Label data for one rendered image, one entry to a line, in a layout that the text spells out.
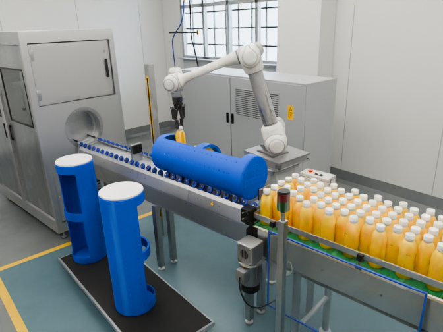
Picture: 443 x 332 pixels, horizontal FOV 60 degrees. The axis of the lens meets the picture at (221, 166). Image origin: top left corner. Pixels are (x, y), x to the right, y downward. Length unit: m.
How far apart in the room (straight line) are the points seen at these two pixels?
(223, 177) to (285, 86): 1.78
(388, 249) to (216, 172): 1.09
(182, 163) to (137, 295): 0.94
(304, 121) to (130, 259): 2.17
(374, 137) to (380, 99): 0.46
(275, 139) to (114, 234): 1.21
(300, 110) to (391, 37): 1.43
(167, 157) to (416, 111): 2.91
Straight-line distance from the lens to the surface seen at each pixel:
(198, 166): 2.55
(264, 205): 2.21
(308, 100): 3.87
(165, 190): 2.92
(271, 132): 2.63
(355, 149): 5.13
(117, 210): 2.44
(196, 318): 2.79
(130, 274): 2.67
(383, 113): 4.86
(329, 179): 2.44
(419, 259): 1.95
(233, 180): 2.35
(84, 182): 3.18
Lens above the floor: 2.01
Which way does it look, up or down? 20 degrees down
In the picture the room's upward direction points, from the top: 2 degrees counter-clockwise
